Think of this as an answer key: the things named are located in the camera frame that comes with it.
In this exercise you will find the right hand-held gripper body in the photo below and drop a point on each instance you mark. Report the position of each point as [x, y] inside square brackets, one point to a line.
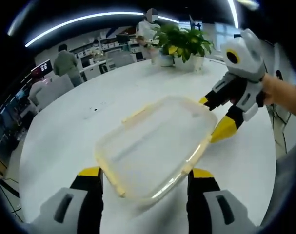
[245, 58]

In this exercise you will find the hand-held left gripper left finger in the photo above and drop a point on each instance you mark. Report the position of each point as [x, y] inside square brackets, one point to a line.
[89, 202]

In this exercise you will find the light grey office chair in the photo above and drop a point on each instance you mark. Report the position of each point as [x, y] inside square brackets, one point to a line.
[62, 83]

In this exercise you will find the black tripod stand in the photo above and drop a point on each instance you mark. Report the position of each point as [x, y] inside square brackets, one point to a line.
[196, 24]

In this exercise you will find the wall monitor with red display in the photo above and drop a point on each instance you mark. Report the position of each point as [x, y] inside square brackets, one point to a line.
[43, 67]

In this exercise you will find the clear plastic container lid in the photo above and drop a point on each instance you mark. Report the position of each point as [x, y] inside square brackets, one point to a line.
[157, 146]

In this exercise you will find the white cabinet counter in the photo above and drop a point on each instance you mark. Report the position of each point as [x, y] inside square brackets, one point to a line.
[92, 73]

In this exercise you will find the shelving with white boxes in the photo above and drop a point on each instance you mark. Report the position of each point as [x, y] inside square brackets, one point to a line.
[108, 45]

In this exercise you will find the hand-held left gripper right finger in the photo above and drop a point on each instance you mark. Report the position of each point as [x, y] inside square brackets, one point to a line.
[199, 204]

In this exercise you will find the long curved ceiling strip light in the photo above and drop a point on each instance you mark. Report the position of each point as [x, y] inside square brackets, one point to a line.
[89, 17]

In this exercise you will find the small dark object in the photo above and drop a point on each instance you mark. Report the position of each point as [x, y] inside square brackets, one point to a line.
[95, 109]

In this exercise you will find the variegated plant in round pot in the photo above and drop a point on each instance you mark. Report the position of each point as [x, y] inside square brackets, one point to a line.
[166, 59]

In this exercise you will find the green plant in square pot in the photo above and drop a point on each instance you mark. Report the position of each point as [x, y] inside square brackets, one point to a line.
[194, 41]

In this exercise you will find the white rounded office chair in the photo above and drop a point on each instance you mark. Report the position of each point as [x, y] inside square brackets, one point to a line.
[40, 95]

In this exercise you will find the person's right hand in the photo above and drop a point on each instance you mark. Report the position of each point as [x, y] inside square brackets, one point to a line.
[272, 91]

